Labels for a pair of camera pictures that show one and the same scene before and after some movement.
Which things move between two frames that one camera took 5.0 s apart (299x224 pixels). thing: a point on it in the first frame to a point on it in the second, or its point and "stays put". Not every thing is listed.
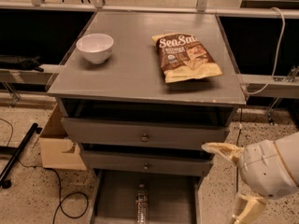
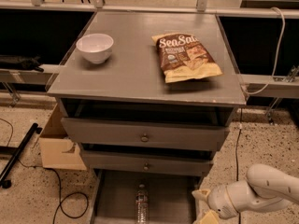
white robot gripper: [263, 167] to [219, 201]
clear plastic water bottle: [141, 205] stays put
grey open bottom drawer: [171, 199] stays put
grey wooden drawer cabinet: [123, 118] stays put
